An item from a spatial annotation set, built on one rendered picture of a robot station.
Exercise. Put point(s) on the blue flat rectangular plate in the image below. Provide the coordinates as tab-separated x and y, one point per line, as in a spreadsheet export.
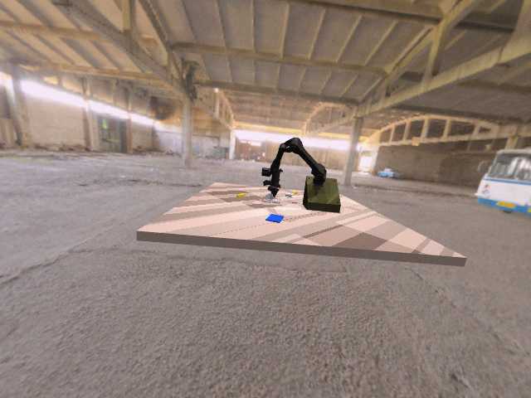
274	218

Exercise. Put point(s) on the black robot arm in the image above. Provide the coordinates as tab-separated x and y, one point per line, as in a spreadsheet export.
295	145

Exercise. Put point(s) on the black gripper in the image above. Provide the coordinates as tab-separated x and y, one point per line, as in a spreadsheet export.
273	188

